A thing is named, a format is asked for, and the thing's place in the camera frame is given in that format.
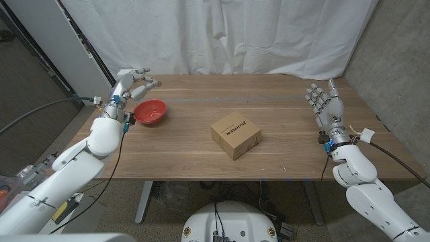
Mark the white curtain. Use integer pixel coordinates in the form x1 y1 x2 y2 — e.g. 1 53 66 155
60 0 380 81

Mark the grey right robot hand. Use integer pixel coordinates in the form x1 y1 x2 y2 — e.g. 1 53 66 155
304 79 352 147

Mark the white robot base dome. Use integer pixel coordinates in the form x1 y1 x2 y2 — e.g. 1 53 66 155
181 200 279 242

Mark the brown cardboard package box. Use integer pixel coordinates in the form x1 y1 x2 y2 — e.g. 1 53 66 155
210 110 262 161

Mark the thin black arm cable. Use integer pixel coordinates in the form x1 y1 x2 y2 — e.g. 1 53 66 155
318 153 332 184
48 129 130 235

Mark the red bowl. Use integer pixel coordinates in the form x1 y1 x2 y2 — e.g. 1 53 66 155
132 99 168 126

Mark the clear plastic clutter pile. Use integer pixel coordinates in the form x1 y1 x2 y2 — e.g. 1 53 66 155
16 151 58 190

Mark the yellow black foot pedal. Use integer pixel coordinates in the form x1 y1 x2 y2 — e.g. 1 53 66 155
51 197 80 225

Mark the white cabinet panel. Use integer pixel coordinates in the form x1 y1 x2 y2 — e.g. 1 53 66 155
3 0 117 107

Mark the grey power adapter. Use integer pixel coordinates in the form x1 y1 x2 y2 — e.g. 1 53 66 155
277 220 296 240

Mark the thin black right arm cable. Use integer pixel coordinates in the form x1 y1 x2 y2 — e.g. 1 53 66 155
318 153 332 184

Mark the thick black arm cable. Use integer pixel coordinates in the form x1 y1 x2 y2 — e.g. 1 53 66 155
0 96 98 135
369 140 430 190

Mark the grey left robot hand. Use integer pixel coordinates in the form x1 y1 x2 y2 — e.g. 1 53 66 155
99 67 163 124

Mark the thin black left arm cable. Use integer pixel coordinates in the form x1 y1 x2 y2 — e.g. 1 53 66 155
48 129 130 235

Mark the clear plastic storage bin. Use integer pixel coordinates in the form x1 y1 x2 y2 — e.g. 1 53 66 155
0 176 24 213

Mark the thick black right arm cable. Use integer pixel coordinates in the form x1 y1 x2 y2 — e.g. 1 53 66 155
369 140 430 190

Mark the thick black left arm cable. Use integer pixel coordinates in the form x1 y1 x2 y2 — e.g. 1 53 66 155
0 96 98 135

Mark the black floor cable bundle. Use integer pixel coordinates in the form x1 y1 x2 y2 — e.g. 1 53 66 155
200 180 280 219

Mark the white cable tag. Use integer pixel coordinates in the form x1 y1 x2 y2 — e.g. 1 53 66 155
360 128 376 144

